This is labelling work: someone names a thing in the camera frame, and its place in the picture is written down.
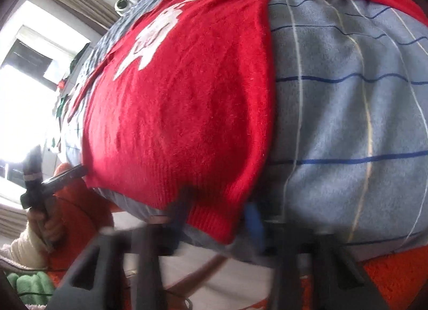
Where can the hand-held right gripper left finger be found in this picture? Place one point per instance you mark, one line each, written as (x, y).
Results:
(180, 211)

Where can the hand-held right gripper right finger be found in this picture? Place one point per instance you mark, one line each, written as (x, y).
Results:
(255, 226)

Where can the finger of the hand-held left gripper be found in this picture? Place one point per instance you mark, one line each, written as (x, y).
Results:
(65, 178)

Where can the red knit sweater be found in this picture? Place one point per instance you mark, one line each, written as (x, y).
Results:
(177, 102)

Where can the dark clothes pile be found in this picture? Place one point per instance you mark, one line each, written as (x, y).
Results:
(79, 59)

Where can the person's left hand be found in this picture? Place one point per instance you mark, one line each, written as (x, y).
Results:
(50, 228)

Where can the person's orange fleece clothing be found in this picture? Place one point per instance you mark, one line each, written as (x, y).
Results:
(85, 219)

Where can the green garment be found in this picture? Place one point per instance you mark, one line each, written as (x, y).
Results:
(61, 109)

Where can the window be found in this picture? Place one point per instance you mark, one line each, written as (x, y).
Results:
(30, 96)

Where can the small red cloth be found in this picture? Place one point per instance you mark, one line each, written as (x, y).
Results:
(61, 84)

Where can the light green fleece cloth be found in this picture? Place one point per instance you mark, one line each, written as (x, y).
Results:
(31, 288)

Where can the blue plaid bed sheet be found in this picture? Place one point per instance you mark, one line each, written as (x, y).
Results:
(341, 122)

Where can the white round fan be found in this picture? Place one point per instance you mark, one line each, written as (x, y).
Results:
(123, 4)

